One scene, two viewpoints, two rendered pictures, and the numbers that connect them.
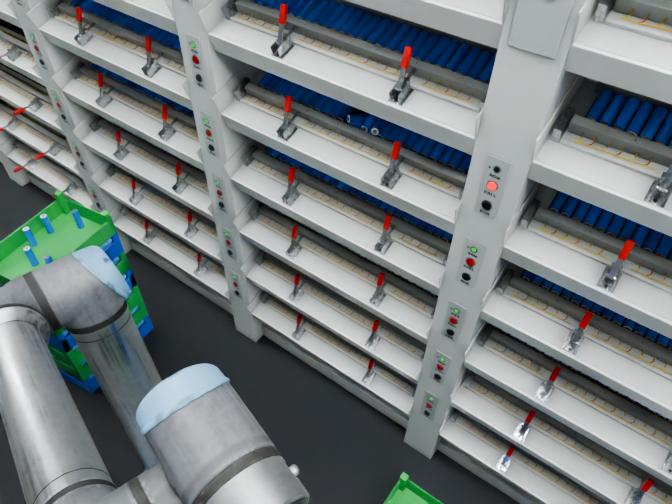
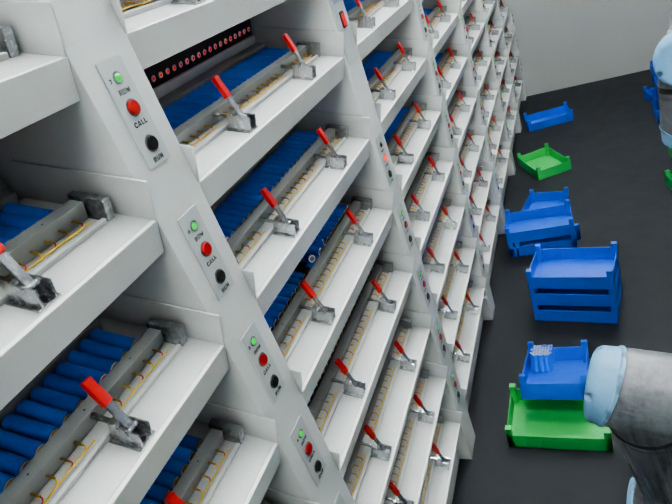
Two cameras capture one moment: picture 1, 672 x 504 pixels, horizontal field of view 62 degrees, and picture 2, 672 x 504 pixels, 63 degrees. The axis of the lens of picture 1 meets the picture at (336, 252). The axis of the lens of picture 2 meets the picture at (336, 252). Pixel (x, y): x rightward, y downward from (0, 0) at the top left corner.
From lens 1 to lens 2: 1.43 m
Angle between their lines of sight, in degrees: 74
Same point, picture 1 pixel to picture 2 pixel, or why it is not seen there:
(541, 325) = (417, 229)
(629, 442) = (448, 239)
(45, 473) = not seen: outside the picture
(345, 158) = (347, 271)
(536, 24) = (350, 44)
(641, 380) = (431, 198)
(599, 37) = not seen: hidden behind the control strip
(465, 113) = (347, 143)
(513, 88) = (360, 88)
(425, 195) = (372, 224)
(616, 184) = (386, 105)
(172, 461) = not seen: outside the picture
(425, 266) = (396, 282)
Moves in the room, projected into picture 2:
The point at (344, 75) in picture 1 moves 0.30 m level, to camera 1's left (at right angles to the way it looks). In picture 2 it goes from (318, 192) to (365, 253)
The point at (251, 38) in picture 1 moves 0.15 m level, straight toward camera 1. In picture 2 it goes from (266, 258) to (347, 216)
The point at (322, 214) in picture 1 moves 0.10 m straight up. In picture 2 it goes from (367, 358) to (353, 322)
